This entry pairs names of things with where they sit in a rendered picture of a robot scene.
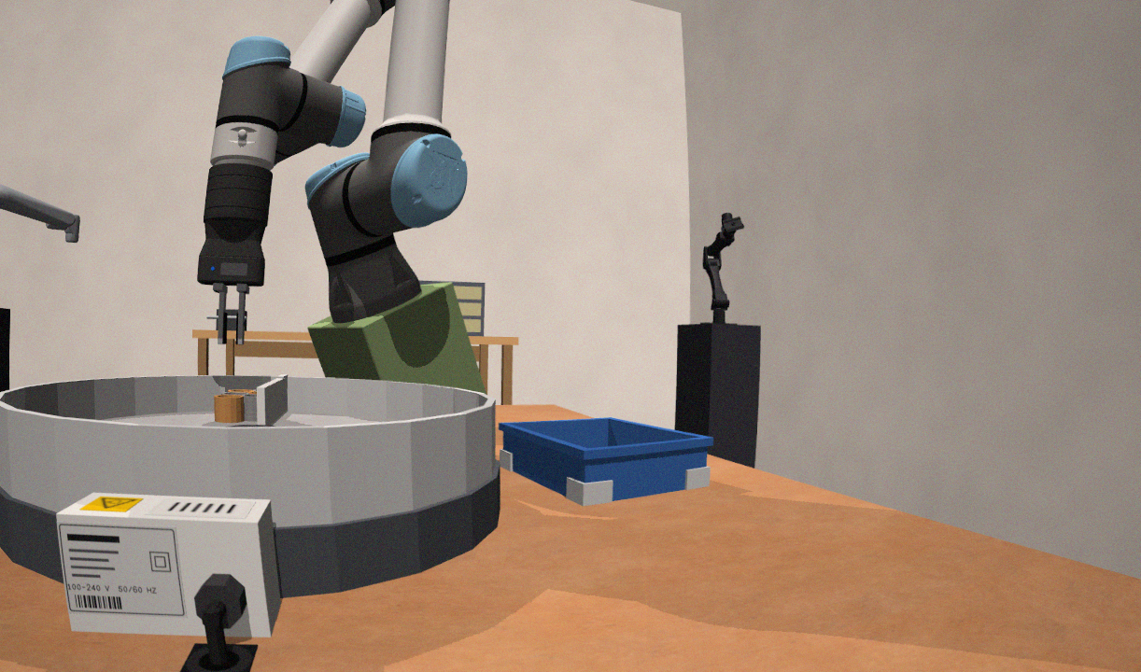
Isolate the blue crate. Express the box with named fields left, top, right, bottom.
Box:
left=499, top=416, right=713, bottom=507

